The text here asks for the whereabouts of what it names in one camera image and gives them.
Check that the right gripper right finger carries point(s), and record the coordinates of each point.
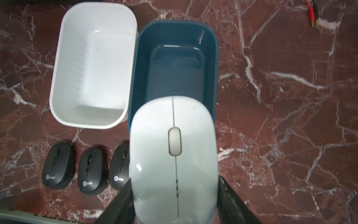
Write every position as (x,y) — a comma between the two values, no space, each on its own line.
(231,209)

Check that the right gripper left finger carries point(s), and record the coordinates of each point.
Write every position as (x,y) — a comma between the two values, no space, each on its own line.
(121,209)

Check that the black mouse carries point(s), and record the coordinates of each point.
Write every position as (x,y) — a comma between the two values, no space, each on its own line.
(119,168)
(59,166)
(92,171)

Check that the white mouse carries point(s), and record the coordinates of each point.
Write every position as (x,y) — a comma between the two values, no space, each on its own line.
(173,162)

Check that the white storage box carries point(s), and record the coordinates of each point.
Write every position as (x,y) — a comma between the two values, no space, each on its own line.
(93,67)

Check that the dark teal storage box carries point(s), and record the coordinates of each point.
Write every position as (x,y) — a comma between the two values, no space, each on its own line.
(175,58)

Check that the red black banana plugs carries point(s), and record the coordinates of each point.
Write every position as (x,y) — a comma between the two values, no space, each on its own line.
(313,12)

